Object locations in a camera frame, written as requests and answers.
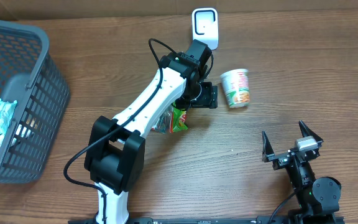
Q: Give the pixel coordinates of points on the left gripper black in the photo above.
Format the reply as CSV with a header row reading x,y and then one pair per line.
x,y
209,98

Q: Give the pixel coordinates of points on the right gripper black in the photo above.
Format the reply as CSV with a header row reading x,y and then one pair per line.
x,y
279,160

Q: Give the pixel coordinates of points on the cup noodles container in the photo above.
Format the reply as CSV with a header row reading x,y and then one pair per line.
x,y
235,85

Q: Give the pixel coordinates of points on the green snack packet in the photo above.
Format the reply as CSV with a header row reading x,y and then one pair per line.
x,y
171,121

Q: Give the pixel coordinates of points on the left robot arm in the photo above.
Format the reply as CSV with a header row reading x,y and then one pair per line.
x,y
115,155

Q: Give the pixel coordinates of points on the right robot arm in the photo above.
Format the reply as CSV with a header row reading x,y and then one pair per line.
x,y
313,200

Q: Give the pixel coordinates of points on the white barcode scanner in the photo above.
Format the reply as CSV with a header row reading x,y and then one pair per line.
x,y
205,26

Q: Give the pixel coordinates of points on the grey plastic mesh basket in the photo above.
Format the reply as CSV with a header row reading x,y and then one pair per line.
x,y
29,77

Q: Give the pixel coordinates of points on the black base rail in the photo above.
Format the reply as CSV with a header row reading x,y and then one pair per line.
x,y
258,220

